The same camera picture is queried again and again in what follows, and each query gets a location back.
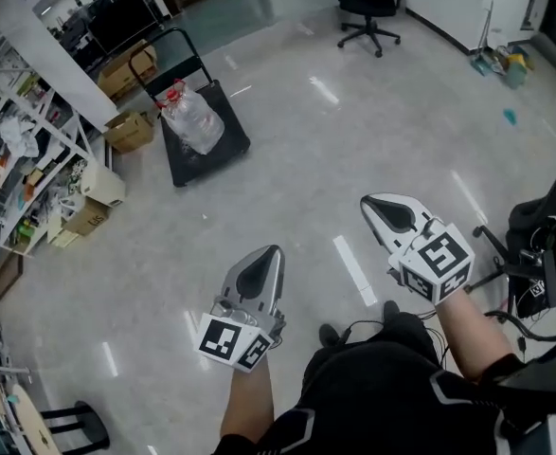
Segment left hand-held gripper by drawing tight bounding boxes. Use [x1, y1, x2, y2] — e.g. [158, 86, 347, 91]
[196, 244, 287, 374]

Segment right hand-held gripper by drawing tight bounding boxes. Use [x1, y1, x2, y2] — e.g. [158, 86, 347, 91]
[360, 192, 476, 306]

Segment black platform cart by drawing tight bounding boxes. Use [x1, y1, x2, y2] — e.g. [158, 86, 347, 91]
[128, 27, 252, 189]

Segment clear water jug red cap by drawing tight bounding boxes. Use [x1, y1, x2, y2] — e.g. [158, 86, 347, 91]
[158, 78, 225, 156]

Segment person's right forearm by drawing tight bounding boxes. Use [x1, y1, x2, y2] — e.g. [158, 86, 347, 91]
[432, 285, 518, 382]

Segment person's left forearm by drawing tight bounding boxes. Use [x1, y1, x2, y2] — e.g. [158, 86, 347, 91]
[219, 360, 277, 445]

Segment person's left black shoe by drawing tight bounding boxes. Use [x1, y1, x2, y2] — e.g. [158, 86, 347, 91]
[318, 323, 341, 349]

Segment black chair with electronics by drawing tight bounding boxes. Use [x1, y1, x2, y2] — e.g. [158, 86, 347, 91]
[466, 149, 556, 345]

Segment person's black clothing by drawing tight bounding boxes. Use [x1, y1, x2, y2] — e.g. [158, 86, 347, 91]
[215, 310, 556, 455]

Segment printed cardboard box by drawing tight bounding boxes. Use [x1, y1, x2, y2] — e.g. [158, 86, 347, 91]
[62, 195, 113, 237]

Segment broom with teal dustpan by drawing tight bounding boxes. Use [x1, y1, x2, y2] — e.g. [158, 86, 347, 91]
[469, 0, 496, 78]

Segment beige plastic case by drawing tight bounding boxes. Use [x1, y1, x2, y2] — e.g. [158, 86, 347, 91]
[79, 161, 127, 208]

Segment small open cardboard box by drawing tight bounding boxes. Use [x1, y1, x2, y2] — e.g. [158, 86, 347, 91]
[102, 110, 156, 155]

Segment pile of yellow green items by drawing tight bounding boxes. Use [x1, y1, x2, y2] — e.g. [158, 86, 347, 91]
[494, 44, 537, 89]

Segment white metal shelf rack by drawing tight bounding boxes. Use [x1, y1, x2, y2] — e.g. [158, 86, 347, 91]
[0, 9, 94, 258]

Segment large open cardboard box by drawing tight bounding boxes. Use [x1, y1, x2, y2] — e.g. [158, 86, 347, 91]
[96, 40, 159, 101]

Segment flat cardboard sheet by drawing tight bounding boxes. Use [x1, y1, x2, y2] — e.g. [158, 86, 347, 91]
[0, 251, 26, 302]

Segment round wooden table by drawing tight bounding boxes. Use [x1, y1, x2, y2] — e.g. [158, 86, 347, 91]
[0, 365, 63, 455]

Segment crumpled white cloth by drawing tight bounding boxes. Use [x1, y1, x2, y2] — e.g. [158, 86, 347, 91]
[0, 115, 40, 158]

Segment black desk with screen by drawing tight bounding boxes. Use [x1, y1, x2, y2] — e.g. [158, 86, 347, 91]
[87, 0, 168, 56]

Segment black cable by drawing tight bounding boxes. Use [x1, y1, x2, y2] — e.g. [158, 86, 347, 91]
[336, 318, 387, 345]

